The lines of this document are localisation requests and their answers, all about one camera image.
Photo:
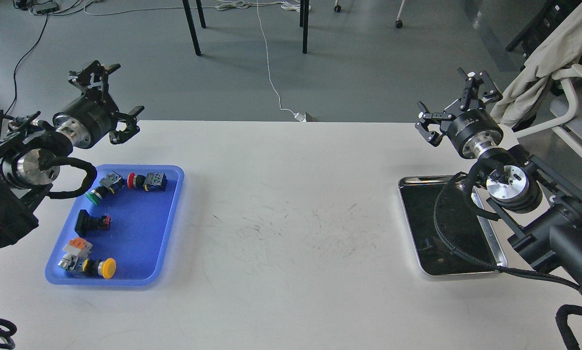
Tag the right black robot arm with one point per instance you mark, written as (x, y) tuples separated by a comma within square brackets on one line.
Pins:
[(540, 206)]

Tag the black table leg left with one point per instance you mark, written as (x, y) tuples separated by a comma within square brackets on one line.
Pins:
[(191, 23)]

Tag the white power adapter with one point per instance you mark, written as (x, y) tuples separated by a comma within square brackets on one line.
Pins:
[(304, 117)]

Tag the blue plastic tray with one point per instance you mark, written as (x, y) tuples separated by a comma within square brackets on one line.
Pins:
[(141, 224)]

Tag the black power strip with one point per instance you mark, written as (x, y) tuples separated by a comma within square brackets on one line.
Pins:
[(44, 8)]

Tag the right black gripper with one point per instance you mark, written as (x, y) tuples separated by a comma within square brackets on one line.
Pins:
[(471, 131)]

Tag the black table leg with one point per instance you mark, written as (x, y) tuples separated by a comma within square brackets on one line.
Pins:
[(191, 23), (304, 20)]

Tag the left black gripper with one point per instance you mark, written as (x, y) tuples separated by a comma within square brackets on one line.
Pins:
[(85, 120)]

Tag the black selector switch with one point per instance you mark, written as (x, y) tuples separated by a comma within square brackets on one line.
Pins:
[(86, 223)]

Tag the black table leg right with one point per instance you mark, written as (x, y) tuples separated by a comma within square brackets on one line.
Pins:
[(304, 20)]

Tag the white chair frame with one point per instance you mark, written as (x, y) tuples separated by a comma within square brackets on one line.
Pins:
[(567, 123)]

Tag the yellow mushroom push button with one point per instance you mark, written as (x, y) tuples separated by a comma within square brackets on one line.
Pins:
[(88, 267)]

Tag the red push button switch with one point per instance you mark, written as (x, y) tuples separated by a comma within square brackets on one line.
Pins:
[(151, 182)]

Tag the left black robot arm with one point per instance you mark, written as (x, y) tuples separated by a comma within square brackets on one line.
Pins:
[(35, 155)]

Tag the silver metal tray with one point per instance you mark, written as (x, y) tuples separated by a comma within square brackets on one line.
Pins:
[(448, 238)]

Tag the orange white contact block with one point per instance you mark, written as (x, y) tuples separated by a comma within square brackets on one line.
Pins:
[(78, 247)]

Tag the green push button switch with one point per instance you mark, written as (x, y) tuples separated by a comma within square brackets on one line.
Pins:
[(109, 184)]

